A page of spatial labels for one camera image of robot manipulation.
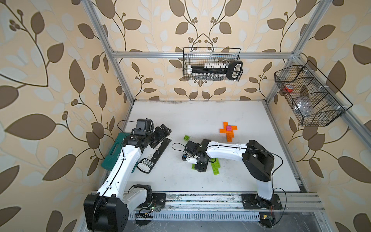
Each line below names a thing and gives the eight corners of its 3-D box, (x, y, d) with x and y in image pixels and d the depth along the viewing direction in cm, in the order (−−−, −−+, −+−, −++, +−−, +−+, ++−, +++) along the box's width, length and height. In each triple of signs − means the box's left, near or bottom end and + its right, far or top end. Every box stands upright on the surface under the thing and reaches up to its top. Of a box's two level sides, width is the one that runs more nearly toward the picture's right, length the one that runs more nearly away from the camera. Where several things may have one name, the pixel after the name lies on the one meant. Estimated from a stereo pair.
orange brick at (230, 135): (227, 142, 99) (228, 140, 97) (225, 132, 104) (226, 131, 102) (234, 142, 99) (235, 140, 97) (232, 132, 104) (233, 131, 102)
